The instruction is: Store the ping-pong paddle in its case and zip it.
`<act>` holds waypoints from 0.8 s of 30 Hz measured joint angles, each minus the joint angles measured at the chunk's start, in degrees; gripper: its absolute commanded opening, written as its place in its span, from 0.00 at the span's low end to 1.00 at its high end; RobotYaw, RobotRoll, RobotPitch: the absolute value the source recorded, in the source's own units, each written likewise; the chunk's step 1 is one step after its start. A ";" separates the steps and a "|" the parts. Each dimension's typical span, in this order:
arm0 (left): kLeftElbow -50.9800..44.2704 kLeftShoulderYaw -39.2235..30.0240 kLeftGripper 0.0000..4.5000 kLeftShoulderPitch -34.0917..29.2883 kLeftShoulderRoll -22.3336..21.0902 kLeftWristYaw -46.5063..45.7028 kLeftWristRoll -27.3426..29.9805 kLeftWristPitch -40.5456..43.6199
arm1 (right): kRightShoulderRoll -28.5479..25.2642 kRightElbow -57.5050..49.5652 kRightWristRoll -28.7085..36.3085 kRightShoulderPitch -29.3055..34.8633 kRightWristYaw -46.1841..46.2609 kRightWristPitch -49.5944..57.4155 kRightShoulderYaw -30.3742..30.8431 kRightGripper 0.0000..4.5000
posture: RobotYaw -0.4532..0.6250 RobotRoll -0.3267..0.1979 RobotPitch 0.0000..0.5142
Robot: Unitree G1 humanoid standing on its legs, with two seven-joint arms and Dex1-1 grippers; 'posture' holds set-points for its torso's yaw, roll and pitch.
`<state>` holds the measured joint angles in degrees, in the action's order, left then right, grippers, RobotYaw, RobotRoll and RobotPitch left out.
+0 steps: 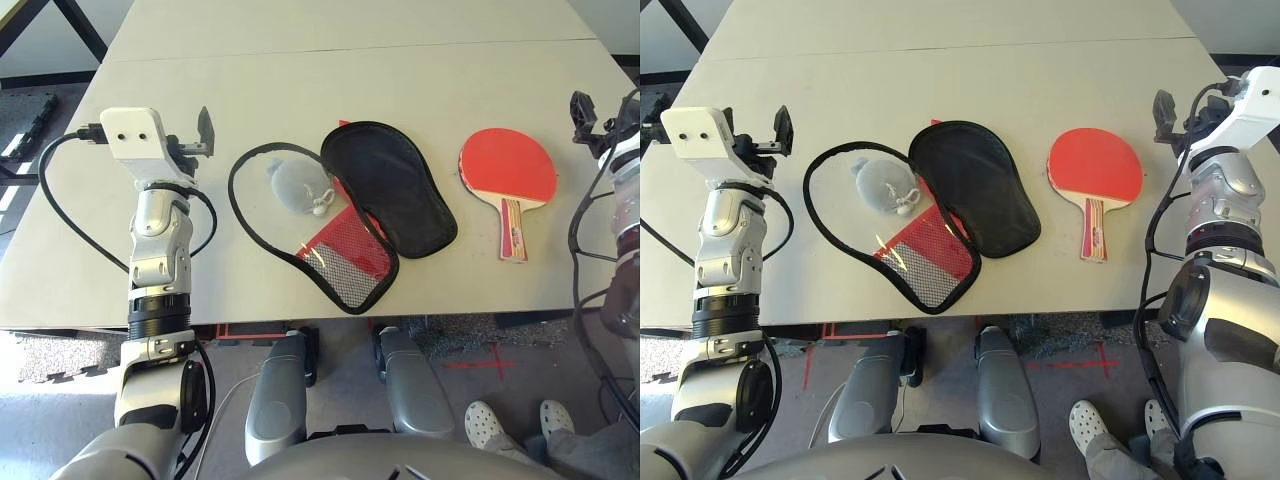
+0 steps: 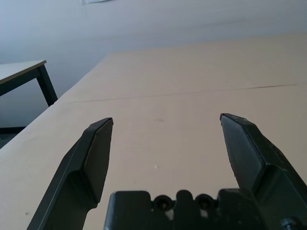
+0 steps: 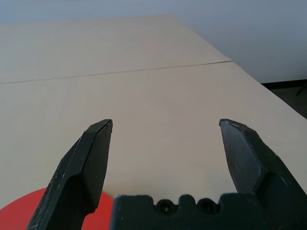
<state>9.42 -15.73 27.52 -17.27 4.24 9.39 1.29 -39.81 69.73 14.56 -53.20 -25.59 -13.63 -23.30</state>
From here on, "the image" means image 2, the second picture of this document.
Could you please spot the black framed side table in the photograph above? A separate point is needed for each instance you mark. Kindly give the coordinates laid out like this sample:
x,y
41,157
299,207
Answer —
x,y
45,83

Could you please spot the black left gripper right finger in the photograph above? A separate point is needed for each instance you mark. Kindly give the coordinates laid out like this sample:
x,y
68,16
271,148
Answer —
x,y
259,158

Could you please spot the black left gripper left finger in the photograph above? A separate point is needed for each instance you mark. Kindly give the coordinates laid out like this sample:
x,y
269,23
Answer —
x,y
79,163

